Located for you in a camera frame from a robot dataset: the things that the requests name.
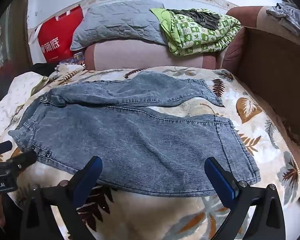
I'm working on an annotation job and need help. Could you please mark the grey quilted pillow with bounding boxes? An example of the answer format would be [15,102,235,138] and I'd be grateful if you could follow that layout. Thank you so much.
[70,0,168,52]

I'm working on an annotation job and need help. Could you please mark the white printed quilt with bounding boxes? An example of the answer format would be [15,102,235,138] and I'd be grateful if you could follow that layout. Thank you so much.
[0,71,51,140]

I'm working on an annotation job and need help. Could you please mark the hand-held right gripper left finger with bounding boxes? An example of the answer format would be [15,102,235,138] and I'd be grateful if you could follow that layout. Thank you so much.
[20,156,103,240]

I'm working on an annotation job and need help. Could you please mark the grey crumpled cloth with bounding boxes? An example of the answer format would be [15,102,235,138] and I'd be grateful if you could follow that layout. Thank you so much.
[266,2,300,36]

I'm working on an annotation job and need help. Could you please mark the dark grey garment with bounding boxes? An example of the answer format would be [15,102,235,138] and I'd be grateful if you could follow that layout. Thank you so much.
[169,8,221,30]

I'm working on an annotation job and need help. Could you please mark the pink brown sofa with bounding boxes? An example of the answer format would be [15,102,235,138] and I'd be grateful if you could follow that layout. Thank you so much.
[84,5,300,213]

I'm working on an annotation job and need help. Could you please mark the leaf printed blanket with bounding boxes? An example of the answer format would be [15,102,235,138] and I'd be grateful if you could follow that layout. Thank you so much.
[0,64,300,240]

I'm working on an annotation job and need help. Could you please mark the green checkered quilt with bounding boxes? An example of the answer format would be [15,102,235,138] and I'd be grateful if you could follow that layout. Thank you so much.
[150,7,242,56]

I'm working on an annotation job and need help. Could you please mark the blue denim pants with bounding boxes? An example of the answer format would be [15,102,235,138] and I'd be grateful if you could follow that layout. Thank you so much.
[8,72,262,197]

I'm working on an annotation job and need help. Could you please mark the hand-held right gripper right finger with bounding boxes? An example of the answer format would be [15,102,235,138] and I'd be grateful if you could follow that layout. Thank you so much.
[204,157,290,240]

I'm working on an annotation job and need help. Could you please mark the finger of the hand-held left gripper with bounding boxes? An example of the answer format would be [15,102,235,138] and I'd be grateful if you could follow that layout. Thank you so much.
[4,151,38,176]
[0,141,13,157]

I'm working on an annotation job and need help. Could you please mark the brown cardboard panel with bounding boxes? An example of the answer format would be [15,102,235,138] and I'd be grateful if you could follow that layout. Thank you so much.
[236,26,300,140]

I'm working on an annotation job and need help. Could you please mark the red shopping bag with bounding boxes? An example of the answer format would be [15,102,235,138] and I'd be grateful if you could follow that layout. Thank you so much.
[30,5,85,64]

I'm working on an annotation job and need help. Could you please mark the colourful printed packet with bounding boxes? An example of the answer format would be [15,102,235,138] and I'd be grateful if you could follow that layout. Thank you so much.
[59,52,86,65]

